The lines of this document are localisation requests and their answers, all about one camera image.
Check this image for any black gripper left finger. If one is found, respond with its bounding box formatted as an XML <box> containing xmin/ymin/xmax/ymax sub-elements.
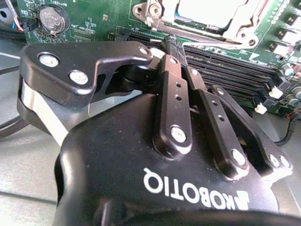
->
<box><xmin>16</xmin><ymin>35</ymin><xmax>193</xmax><ymax>158</ymax></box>

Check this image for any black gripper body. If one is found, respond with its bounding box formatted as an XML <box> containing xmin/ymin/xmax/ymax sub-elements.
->
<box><xmin>53</xmin><ymin>91</ymin><xmax>301</xmax><ymax>226</ymax></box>

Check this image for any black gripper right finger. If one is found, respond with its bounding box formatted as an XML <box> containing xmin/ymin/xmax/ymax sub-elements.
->
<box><xmin>175</xmin><ymin>44</ymin><xmax>294</xmax><ymax>181</ymax></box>

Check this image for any silver CPU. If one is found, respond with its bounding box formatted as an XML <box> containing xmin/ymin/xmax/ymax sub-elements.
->
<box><xmin>176</xmin><ymin>0</ymin><xmax>240</xmax><ymax>23</ymax></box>

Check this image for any metal socket cover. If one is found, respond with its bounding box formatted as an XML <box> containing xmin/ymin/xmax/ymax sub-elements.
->
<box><xmin>145</xmin><ymin>0</ymin><xmax>268</xmax><ymax>45</ymax></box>

